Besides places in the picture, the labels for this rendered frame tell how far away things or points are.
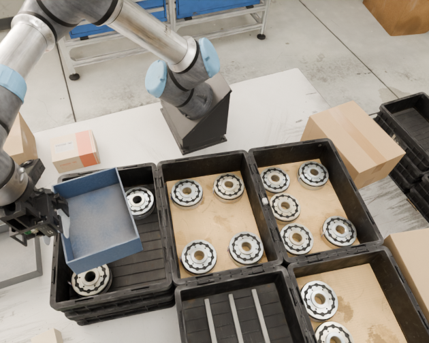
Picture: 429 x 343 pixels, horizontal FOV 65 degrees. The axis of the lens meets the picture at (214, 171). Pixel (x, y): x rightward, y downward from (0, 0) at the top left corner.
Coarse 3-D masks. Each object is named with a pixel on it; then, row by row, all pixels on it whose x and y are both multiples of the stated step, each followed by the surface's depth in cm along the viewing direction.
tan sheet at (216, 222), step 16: (208, 176) 117; (240, 176) 118; (208, 192) 113; (176, 208) 109; (208, 208) 110; (224, 208) 110; (240, 208) 110; (176, 224) 106; (192, 224) 106; (208, 224) 107; (224, 224) 107; (240, 224) 107; (256, 224) 107; (176, 240) 103; (192, 240) 103; (208, 240) 103; (224, 240) 104; (224, 256) 101
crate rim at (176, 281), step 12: (204, 156) 109; (216, 156) 110; (252, 168) 107; (252, 180) 105; (168, 216) 96; (264, 216) 98; (168, 228) 94; (168, 240) 92; (276, 240) 94; (276, 252) 92; (264, 264) 90; (276, 264) 90; (192, 276) 87; (216, 276) 87
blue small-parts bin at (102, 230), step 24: (72, 192) 82; (96, 192) 84; (120, 192) 85; (72, 216) 80; (96, 216) 80; (120, 216) 81; (72, 240) 77; (96, 240) 77; (120, 240) 77; (72, 264) 68; (96, 264) 72
